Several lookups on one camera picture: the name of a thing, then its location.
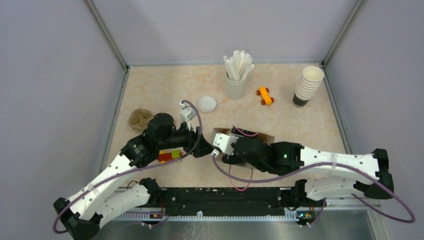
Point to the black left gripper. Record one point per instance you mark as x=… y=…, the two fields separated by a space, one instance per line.
x=201 y=146

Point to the brown pulp cup carrier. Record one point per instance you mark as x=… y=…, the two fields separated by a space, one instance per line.
x=139 y=119

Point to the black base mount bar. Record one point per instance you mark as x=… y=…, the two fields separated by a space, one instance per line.
x=229 y=202

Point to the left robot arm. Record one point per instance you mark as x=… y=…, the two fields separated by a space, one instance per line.
x=86 y=212

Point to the aluminium frame rail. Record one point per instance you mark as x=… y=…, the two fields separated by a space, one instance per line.
x=116 y=106

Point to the red green toy car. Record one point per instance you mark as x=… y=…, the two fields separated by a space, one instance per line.
x=169 y=155

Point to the stack of white lids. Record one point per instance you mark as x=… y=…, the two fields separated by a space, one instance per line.
x=207 y=104

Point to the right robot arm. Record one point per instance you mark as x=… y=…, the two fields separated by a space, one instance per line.
x=345 y=173

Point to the orange toy car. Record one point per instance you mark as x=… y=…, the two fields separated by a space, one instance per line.
x=266 y=99

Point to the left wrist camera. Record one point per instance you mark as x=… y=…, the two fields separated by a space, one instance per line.
x=187 y=114

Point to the stack of paper cups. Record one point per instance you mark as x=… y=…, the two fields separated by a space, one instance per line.
x=308 y=84

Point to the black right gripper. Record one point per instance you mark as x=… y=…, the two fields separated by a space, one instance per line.
x=233 y=158

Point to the white straw holder cup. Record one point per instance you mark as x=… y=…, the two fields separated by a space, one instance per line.
x=235 y=90

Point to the paper cakes gift bag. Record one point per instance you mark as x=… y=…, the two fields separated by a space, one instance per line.
x=232 y=160

